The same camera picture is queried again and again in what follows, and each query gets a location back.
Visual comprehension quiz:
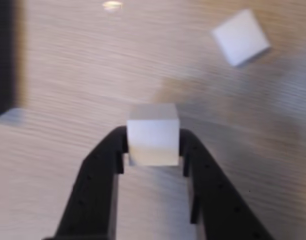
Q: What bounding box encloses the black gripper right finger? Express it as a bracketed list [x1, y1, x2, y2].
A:
[178, 128, 277, 240]

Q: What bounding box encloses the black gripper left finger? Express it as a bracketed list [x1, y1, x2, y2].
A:
[42, 126, 130, 240]

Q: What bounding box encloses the white wooden block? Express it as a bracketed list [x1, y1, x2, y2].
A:
[126, 103, 181, 167]
[209, 8, 271, 68]

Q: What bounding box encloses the black open box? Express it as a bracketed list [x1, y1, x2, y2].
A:
[0, 0, 27, 120]

